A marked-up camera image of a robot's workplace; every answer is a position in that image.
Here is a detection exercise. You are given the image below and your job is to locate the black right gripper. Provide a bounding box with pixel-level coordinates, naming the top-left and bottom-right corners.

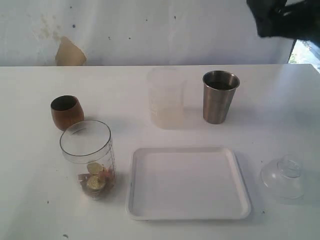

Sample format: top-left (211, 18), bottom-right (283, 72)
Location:
top-left (246, 0), bottom-right (320, 43)

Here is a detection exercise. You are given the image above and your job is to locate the stainless steel cup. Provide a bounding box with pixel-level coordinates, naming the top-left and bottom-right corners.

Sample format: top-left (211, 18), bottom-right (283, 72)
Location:
top-left (202, 70), bottom-right (240, 125)

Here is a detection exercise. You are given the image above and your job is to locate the clear plastic shaker body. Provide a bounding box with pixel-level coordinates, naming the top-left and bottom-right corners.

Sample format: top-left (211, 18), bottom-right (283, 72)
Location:
top-left (59, 120), bottom-right (116, 200)

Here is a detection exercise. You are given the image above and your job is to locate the brown wooden cup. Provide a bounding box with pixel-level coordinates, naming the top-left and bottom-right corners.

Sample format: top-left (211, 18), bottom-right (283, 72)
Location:
top-left (50, 95), bottom-right (85, 131)

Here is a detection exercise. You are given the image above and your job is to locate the clear plastic shaker lid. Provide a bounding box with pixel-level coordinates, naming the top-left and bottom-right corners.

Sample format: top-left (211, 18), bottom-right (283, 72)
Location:
top-left (259, 154), bottom-right (306, 200)

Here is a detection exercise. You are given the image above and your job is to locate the translucent plastic cup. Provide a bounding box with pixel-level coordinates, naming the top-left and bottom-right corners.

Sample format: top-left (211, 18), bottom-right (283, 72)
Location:
top-left (147, 66), bottom-right (186, 130)

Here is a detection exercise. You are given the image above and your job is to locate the white plastic tray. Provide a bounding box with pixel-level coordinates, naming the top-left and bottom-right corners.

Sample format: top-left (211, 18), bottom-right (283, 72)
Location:
top-left (125, 146), bottom-right (251, 221)

